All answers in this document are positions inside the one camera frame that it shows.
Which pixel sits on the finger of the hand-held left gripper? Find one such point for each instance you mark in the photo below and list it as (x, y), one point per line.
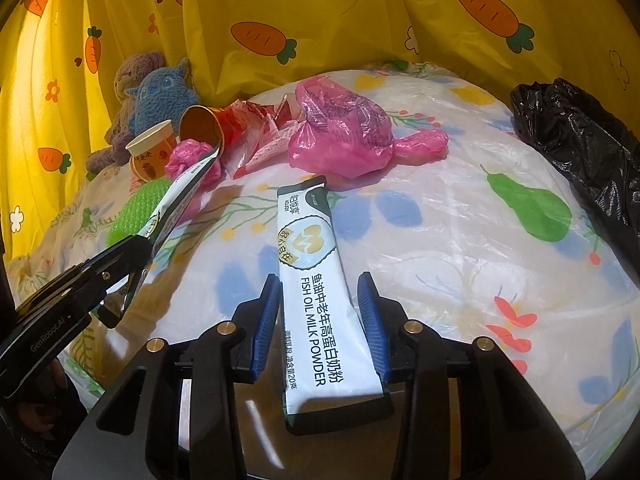
(120, 257)
(117, 305)

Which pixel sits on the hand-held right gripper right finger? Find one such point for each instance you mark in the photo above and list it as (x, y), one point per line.
(371, 320)

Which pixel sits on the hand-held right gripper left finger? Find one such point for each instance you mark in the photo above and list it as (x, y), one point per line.
(265, 320)

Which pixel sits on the green scrub sponge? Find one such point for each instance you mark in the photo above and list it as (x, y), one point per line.
(135, 207)

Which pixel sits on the white powder sachet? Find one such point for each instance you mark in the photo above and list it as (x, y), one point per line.
(312, 280)
(172, 200)

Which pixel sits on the white orange paper cup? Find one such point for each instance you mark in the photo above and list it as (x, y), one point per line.
(150, 152)

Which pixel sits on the red paper cup gold inside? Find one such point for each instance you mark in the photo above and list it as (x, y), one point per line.
(202, 127)

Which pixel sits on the black trash bag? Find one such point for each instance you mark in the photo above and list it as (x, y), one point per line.
(580, 135)

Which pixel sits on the small crumpled pink plastic bag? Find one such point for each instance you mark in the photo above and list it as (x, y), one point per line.
(187, 157)

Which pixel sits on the blue plush toy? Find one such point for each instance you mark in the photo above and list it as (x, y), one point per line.
(160, 95)

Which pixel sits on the crumpled red white wrapper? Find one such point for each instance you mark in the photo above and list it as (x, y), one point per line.
(267, 152)
(255, 112)

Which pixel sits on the purple plush bear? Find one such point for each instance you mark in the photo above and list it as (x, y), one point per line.
(127, 80)

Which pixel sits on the large pink plastic bag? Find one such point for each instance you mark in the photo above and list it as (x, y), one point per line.
(345, 130)

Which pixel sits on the yellow carrot print curtain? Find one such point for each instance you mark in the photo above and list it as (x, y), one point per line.
(320, 15)

